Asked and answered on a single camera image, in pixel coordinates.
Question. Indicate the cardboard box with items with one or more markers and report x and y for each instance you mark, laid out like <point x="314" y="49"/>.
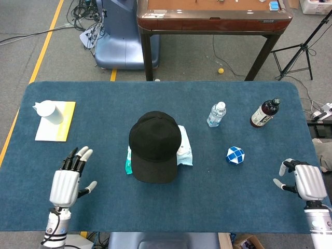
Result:
<point x="247" y="242"/>

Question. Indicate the clear water bottle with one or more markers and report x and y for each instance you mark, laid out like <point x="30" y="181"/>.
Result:
<point x="216" y="115"/>

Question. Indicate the dark tea bottle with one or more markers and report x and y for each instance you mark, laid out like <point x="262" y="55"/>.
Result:
<point x="263" y="115"/>

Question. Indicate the blue mahjong tile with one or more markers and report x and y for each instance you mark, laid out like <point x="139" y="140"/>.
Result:
<point x="274" y="2"/>
<point x="273" y="7"/>

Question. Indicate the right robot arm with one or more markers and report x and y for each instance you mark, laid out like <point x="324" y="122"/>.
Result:
<point x="319" y="225"/>

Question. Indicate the blue felt table cover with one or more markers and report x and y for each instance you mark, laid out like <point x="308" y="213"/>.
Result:
<point x="181" y="205"/>

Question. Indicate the white socket board with plugs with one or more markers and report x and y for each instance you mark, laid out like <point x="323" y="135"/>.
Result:
<point x="89" y="36"/>

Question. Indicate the small yellow ball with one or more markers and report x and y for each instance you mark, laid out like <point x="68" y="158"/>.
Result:
<point x="220" y="71"/>

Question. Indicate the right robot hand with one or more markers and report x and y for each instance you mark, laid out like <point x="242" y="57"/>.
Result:
<point x="310" y="182"/>

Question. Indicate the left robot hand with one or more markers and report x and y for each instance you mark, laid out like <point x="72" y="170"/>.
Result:
<point x="63" y="186"/>

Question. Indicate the black tripod stand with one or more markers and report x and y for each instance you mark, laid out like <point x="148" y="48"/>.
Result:
<point x="302" y="48"/>

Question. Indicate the grey blue robot torso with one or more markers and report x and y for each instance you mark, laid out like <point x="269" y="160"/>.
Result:
<point x="163" y="241"/>

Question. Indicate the blue white snake puzzle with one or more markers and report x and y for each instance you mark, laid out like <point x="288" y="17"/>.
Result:
<point x="234" y="155"/>

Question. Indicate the white power strip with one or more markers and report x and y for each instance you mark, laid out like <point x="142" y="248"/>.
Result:
<point x="321" y="111"/>

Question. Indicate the white plastic cup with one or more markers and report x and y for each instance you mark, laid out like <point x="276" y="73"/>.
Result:
<point x="52" y="112"/>

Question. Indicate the open brown carton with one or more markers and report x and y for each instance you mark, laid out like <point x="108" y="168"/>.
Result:
<point x="293" y="3"/>

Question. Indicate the light blue wet wipes pack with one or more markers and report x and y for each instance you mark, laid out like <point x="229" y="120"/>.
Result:
<point x="185" y="155"/>

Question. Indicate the light wooden board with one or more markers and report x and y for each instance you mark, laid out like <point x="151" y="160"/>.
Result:
<point x="224" y="241"/>

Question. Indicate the white storage basket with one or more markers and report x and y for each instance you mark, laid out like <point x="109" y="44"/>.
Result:
<point x="315" y="6"/>

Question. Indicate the beige fabric bundle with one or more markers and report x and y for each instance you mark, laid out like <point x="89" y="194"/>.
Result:
<point x="324" y="153"/>

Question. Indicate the white yellow booklet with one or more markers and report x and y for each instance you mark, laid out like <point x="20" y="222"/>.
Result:
<point x="52" y="132"/>

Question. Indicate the green wet wipes pack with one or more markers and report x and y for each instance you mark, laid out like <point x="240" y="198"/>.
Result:
<point x="129" y="166"/>

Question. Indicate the black baseball cap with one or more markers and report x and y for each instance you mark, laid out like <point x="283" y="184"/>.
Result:
<point x="155" y="145"/>

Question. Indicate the brown mahjong table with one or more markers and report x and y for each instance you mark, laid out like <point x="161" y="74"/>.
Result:
<point x="212" y="24"/>

